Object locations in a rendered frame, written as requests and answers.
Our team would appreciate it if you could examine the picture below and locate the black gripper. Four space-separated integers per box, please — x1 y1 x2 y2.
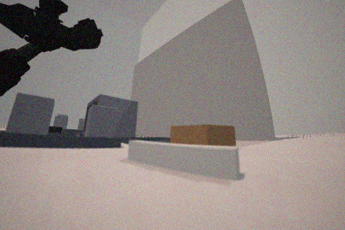
0 3 67 46

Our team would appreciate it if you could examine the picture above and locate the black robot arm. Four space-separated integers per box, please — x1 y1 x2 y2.
0 0 104 96

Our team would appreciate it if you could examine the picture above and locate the brown rectangular block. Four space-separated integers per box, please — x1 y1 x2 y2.
170 124 236 147

